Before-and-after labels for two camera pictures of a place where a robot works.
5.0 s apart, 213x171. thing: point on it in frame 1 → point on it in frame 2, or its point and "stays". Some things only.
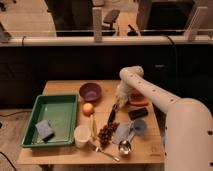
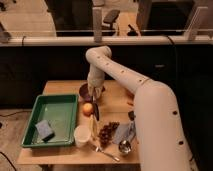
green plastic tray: x=61 y=111 stays
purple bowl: x=89 y=91 stays
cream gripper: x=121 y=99 → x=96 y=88
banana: x=93 y=128 stays
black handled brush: x=111 y=114 → x=95 y=107
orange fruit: x=87 y=109 stays
